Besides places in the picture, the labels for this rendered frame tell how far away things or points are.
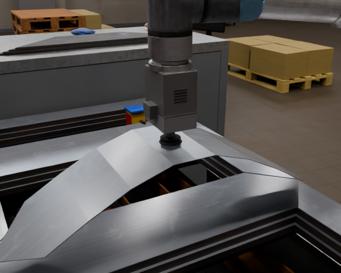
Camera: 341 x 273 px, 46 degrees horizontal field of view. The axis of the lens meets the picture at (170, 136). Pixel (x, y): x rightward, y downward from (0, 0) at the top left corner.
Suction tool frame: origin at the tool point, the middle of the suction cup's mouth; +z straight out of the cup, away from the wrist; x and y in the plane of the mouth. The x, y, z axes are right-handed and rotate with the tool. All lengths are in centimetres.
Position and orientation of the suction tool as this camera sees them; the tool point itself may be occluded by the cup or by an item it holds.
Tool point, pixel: (170, 147)
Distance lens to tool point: 75.3
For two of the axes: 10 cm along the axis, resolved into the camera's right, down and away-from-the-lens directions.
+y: 4.2, 3.4, -8.4
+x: 9.1, -1.6, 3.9
